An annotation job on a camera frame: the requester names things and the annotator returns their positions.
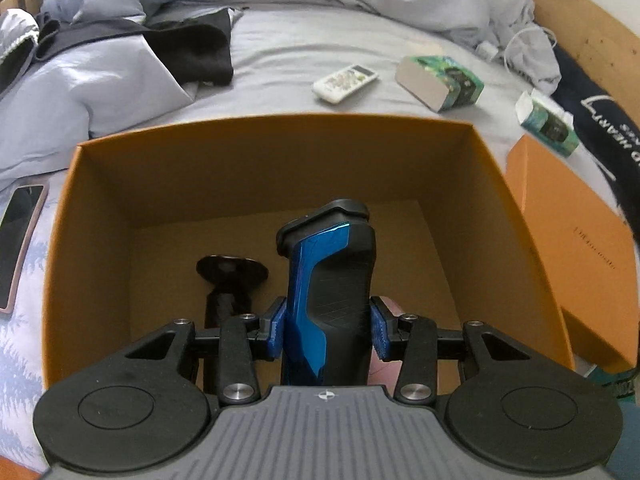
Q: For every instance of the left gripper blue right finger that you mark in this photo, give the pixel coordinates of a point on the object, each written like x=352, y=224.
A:
x=412, y=340

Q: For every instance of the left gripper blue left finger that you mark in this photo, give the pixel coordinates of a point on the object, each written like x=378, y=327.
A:
x=244, y=339

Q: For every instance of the blue black handheld device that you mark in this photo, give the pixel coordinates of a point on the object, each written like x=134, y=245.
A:
x=327, y=299

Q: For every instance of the orange box lid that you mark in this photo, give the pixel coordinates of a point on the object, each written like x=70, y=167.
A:
x=587, y=252

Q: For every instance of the pink computer mouse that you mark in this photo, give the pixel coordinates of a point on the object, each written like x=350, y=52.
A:
x=390, y=330

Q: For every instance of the orange cardboard box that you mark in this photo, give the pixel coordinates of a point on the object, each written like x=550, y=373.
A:
x=422, y=200

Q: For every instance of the open green tissue pack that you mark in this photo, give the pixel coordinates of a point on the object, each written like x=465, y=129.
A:
x=542, y=117

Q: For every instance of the smartphone with pink case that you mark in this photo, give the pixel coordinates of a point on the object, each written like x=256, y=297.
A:
x=17, y=224

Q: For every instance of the white remote control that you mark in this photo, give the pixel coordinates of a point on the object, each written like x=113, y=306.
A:
x=344, y=83

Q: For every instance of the navy printed pillow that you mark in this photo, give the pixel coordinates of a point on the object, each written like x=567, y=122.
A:
x=606, y=130

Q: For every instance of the black garment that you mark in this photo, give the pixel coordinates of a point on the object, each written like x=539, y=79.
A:
x=195, y=49

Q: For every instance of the light blue jacket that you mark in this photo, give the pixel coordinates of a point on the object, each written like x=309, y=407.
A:
x=96, y=89

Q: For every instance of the wooden headboard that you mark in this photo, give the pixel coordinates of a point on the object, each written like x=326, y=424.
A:
x=604, y=48

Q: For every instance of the white charger with cable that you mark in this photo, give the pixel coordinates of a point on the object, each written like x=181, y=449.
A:
x=529, y=53

